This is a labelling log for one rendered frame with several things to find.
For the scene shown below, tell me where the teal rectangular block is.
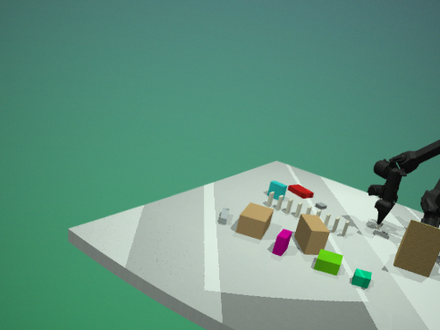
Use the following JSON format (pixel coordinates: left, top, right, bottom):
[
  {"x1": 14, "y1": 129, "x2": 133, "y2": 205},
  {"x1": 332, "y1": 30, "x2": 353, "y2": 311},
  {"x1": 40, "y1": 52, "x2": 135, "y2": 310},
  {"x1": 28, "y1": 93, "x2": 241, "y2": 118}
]
[
  {"x1": 267, "y1": 181, "x2": 287, "y2": 200},
  {"x1": 351, "y1": 268, "x2": 372, "y2": 288}
]

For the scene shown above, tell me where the lime green block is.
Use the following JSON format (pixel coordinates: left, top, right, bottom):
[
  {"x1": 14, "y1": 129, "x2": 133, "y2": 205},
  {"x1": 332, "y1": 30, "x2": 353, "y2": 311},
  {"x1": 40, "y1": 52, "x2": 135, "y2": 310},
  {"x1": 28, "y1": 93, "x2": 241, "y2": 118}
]
[{"x1": 314, "y1": 250, "x2": 343, "y2": 275}]

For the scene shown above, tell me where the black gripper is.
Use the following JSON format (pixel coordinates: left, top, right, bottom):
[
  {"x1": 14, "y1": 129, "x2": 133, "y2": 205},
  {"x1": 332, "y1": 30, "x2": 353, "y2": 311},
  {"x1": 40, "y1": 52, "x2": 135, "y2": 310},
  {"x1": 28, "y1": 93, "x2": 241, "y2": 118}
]
[{"x1": 375, "y1": 182, "x2": 399, "y2": 224}]

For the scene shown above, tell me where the red rectangular block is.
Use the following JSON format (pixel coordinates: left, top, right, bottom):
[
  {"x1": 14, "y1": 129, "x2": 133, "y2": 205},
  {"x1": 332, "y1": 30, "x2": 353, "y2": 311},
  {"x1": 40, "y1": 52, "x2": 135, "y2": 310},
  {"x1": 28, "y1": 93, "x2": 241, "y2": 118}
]
[{"x1": 288, "y1": 184, "x2": 314, "y2": 199}]

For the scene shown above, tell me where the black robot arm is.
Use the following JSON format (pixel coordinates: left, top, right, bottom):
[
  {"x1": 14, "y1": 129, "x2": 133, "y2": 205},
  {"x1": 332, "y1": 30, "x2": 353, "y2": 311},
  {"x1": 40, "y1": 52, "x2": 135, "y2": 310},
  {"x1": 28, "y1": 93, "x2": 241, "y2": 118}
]
[{"x1": 368, "y1": 140, "x2": 440, "y2": 228}]

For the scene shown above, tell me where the magenta rectangular block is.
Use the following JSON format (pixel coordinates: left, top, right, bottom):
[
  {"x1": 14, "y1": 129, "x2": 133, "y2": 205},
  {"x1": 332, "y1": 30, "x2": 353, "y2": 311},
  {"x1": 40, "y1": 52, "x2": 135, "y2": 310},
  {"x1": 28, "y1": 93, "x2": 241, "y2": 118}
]
[{"x1": 272, "y1": 229, "x2": 292, "y2": 257}]

